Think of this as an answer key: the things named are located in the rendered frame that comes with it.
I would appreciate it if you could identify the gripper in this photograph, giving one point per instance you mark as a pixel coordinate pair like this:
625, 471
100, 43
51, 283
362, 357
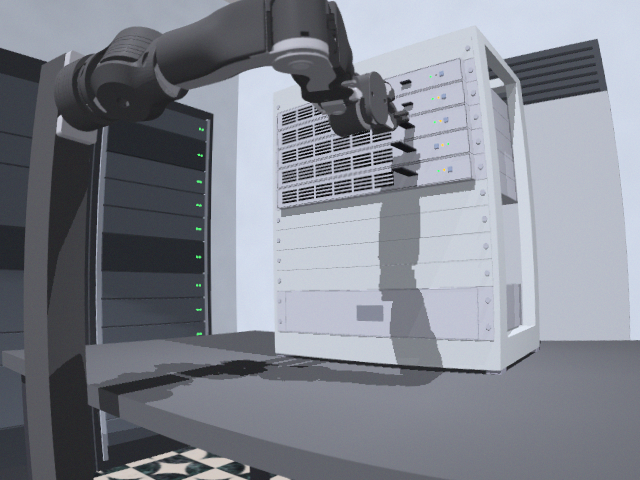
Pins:
375, 92

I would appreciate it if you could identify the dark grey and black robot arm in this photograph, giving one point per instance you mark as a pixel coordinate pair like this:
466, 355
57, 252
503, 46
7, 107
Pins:
231, 40

